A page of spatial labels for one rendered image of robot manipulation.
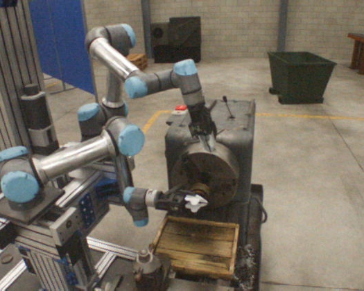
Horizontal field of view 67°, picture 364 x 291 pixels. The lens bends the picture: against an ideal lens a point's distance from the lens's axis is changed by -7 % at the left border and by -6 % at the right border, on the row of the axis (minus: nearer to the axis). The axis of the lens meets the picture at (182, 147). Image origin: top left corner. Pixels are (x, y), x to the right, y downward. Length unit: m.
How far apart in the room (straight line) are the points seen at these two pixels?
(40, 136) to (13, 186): 0.40
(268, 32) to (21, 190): 10.55
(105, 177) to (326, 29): 10.49
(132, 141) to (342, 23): 10.81
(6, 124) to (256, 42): 10.28
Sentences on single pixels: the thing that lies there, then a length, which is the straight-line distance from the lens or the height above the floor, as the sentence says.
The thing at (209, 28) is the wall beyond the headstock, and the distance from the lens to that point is 11.17.
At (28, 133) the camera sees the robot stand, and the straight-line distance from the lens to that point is 1.46.
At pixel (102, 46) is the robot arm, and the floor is 1.71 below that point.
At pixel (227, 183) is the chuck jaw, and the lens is 1.32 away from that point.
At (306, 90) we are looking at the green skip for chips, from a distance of 5.94.
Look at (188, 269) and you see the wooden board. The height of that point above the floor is 0.90.
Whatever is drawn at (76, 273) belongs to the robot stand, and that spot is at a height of 0.48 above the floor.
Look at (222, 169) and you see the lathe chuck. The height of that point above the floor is 1.16.
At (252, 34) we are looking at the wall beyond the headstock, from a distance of 11.12.
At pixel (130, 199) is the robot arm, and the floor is 1.09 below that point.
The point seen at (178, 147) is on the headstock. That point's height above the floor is 1.17.
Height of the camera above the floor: 1.84
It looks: 27 degrees down
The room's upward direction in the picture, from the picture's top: 3 degrees counter-clockwise
